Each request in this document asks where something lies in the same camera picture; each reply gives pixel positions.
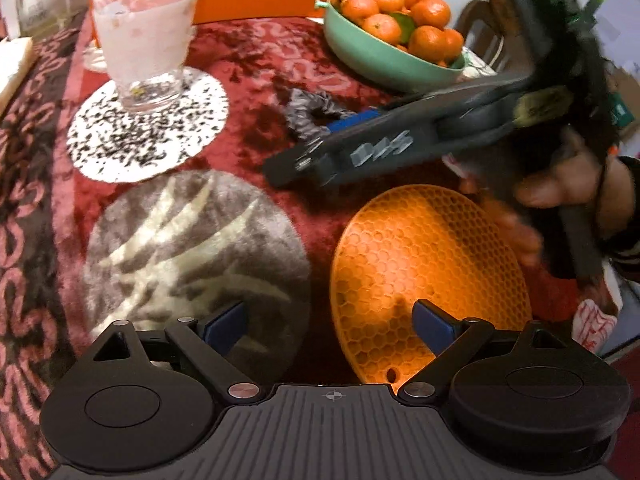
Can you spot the printed glass cup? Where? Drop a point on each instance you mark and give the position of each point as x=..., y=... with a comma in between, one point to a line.
x=145, y=25

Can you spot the white tissue pack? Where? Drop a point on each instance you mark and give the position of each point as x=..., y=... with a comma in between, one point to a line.
x=12, y=70

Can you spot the person's right hand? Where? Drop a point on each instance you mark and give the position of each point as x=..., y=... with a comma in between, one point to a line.
x=560, y=175

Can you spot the white red printed face mask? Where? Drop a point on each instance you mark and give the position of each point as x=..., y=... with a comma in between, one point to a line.
x=595, y=325

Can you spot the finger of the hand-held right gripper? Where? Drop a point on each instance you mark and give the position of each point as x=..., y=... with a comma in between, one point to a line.
x=352, y=122
x=320, y=160

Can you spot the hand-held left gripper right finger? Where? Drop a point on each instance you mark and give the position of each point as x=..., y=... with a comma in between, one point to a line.
x=435, y=325

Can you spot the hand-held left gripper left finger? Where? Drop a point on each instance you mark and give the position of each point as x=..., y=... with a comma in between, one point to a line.
x=225, y=325

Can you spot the person's right forearm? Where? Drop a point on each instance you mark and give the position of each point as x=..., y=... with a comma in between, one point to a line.
x=622, y=210

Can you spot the orange silicone mat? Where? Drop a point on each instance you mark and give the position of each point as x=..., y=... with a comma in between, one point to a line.
x=425, y=250

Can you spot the grey sparkly scrunchie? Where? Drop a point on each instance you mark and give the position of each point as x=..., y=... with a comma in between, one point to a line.
x=302, y=110

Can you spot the speckled round coaster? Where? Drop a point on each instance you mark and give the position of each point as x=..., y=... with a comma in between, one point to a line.
x=150, y=150

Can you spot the red patterned blanket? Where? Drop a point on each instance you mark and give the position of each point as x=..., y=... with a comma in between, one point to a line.
x=280, y=60

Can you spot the green bowl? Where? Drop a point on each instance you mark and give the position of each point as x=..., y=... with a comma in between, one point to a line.
x=365, y=55

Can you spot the wooden chair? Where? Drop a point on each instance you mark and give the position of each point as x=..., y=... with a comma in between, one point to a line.
x=475, y=20

